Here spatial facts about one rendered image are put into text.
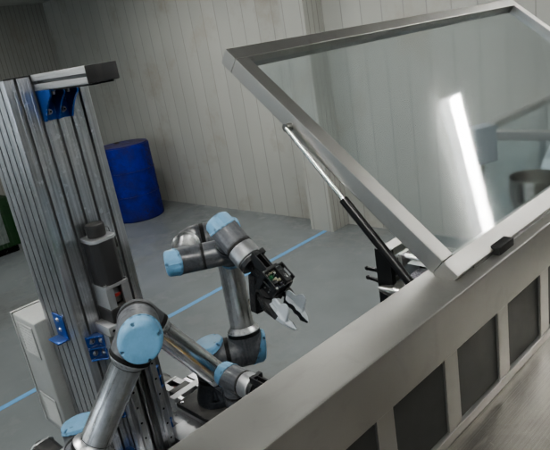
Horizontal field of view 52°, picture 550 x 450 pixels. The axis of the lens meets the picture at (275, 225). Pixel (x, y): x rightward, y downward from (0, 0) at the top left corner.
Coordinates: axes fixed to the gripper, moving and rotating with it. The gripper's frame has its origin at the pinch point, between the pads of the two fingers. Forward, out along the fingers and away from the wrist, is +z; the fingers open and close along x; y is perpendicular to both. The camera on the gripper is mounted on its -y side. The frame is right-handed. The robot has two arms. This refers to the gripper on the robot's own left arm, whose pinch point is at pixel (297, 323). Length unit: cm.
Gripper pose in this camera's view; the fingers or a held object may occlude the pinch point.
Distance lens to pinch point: 143.5
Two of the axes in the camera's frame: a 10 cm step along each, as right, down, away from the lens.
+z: 6.3, 7.0, -3.5
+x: 7.1, -3.3, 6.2
